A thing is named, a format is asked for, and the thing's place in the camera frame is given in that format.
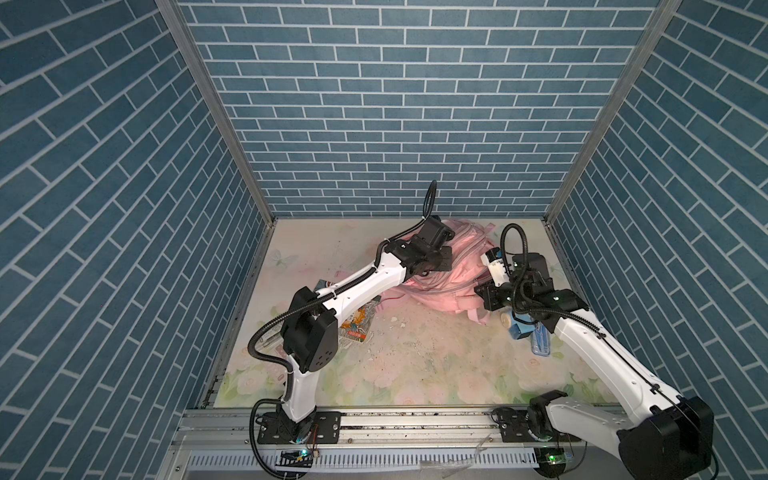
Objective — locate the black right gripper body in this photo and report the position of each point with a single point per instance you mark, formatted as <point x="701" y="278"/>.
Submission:
<point x="509" y="294"/>

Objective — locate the aluminium front rail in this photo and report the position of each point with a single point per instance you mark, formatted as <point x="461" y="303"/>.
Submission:
<point x="379" y="440"/>

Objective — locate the left corner aluminium post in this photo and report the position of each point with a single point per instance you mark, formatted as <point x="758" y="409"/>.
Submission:
<point x="182" y="36"/>

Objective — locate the blue pencil case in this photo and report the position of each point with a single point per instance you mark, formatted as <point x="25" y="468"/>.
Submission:
<point x="540" y="341"/>

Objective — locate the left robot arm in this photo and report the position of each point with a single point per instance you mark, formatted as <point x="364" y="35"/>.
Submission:
<point x="310" y="331"/>

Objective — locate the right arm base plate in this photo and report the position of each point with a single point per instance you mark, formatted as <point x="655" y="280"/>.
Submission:
<point x="514" y="427"/>

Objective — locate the corner aluminium post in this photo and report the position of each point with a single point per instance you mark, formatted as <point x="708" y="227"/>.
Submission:
<point x="657" y="24"/>
<point x="182" y="36"/>

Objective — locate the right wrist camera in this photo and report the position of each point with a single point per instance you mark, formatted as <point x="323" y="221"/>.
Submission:
<point x="493" y="260"/>

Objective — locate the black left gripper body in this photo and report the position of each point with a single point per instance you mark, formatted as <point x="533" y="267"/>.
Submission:
<point x="440" y="259"/>

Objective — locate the colourful illustrated book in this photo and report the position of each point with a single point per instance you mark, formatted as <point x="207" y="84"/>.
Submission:
<point x="356" y="328"/>

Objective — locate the white pink calculator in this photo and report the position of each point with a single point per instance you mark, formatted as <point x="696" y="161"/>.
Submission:
<point x="270" y="340"/>

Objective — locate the right corner aluminium post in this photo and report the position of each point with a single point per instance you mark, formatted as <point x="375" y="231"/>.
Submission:
<point x="657" y="24"/>

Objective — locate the blue box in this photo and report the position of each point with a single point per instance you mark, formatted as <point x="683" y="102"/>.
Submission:
<point x="521" y="326"/>

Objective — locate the pink student backpack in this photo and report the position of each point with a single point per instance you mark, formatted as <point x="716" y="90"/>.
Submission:
<point x="452" y="291"/>

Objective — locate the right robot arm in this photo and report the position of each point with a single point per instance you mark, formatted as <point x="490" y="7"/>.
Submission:
<point x="660" y="434"/>

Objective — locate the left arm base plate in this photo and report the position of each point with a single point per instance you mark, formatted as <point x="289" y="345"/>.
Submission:
<point x="320" y="427"/>

